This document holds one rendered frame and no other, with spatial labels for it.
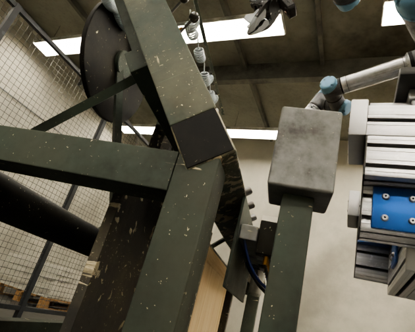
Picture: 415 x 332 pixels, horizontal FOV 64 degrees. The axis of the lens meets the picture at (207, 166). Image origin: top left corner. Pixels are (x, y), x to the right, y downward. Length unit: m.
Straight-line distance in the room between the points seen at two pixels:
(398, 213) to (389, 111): 0.21
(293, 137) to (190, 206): 0.24
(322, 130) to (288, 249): 0.24
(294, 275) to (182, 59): 0.54
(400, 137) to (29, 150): 0.79
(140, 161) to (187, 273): 0.25
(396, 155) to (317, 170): 0.16
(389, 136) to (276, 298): 0.38
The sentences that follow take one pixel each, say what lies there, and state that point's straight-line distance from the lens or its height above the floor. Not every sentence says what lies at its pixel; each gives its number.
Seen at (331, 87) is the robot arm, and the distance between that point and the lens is 1.59.
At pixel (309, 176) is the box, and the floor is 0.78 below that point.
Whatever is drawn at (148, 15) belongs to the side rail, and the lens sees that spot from 1.00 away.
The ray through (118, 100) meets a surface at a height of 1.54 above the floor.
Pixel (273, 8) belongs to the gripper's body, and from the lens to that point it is 1.23.
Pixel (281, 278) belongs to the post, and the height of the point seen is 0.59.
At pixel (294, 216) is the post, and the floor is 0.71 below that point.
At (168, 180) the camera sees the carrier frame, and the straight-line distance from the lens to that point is 0.68.
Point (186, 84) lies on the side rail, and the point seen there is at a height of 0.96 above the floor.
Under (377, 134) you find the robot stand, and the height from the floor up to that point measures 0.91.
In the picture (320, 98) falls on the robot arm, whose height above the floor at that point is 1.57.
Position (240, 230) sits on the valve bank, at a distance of 0.90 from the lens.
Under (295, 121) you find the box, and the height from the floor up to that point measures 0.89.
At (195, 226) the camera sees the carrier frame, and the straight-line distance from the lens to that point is 0.63.
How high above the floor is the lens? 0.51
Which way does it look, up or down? 23 degrees up
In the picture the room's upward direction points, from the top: 16 degrees clockwise
